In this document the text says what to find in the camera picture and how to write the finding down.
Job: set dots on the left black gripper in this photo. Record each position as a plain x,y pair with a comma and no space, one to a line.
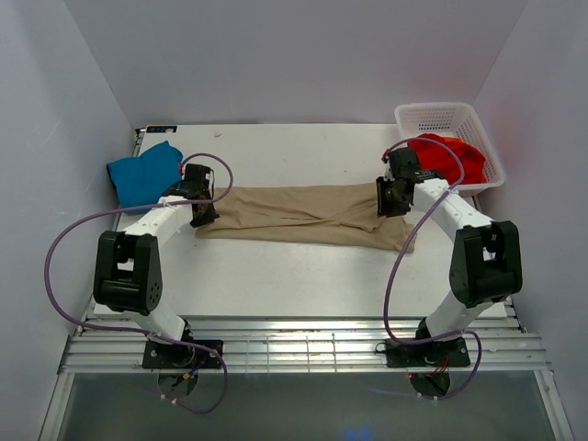
205,213

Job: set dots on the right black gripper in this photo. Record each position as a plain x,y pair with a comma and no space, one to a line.
389,197

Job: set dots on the beige t shirt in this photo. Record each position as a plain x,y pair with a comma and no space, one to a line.
336,215

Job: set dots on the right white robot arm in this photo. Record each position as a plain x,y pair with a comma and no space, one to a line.
485,264

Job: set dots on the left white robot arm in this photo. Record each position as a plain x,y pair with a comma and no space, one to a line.
128,275

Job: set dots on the red t shirt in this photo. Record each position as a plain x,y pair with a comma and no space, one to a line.
432,156

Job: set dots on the folded blue t shirt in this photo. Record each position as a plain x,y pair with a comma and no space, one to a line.
140,181

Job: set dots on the white plastic basket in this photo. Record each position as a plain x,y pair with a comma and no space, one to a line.
457,120

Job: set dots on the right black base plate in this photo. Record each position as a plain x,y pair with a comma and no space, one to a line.
450,354

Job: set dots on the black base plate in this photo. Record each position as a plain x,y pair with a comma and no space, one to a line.
166,356
450,354

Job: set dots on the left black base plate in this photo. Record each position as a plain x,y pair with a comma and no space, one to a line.
166,356

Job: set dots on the aluminium frame rails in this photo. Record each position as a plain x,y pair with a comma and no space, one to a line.
302,346

